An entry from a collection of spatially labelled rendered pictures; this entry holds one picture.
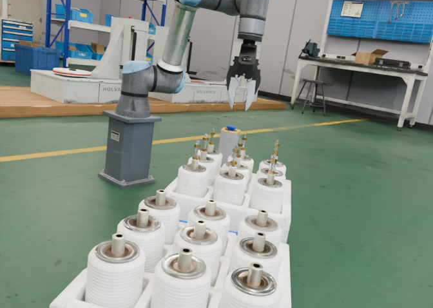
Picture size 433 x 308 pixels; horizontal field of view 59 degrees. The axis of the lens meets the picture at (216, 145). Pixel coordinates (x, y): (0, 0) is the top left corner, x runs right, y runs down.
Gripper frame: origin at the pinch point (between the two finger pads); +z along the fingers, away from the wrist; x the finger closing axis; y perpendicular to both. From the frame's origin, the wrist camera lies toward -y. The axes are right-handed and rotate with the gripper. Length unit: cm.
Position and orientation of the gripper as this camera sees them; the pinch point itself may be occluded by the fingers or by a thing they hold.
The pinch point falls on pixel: (239, 105)
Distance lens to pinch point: 112.0
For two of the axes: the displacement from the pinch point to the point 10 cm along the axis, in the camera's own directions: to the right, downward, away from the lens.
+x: -9.9, -1.5, 0.5
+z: -1.4, 9.6, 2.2
